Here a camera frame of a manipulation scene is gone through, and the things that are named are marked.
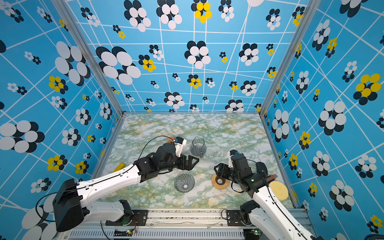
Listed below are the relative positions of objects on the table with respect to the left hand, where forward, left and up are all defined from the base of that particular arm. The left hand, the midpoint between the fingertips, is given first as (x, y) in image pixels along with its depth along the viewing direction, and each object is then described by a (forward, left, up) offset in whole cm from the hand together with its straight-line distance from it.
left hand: (195, 159), depth 74 cm
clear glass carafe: (+13, -2, -11) cm, 17 cm away
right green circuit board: (-28, -26, -19) cm, 43 cm away
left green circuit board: (-29, +38, -22) cm, 52 cm away
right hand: (-1, -13, -9) cm, 16 cm away
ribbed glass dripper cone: (-6, +6, -16) cm, 18 cm away
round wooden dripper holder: (-5, -14, -18) cm, 24 cm away
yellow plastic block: (+4, +47, -19) cm, 50 cm away
